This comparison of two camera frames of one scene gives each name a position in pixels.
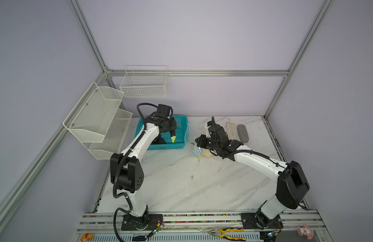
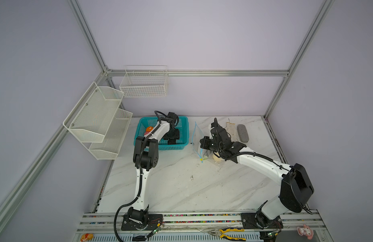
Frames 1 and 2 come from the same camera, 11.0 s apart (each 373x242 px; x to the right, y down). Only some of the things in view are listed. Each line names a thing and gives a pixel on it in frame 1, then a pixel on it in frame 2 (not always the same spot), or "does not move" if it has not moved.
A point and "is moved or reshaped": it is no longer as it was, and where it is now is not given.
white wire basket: (144, 81) does not move
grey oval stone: (243, 133) does not move
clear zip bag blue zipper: (200, 155) is moved or reshaped
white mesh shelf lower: (110, 146) does not move
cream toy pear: (206, 152) -> (216, 158)
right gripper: (200, 143) does not move
